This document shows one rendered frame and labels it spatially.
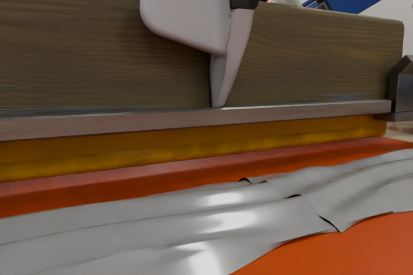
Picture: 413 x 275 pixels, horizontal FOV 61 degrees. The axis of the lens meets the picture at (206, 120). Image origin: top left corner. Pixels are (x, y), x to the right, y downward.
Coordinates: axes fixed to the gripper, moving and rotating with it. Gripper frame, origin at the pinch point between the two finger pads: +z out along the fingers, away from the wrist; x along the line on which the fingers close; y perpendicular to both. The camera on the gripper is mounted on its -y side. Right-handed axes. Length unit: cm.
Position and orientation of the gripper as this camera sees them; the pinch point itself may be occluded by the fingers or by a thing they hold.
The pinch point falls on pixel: (208, 83)
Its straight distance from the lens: 22.5
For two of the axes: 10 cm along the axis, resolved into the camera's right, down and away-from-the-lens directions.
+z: 0.0, 9.9, 1.4
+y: -8.7, 0.7, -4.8
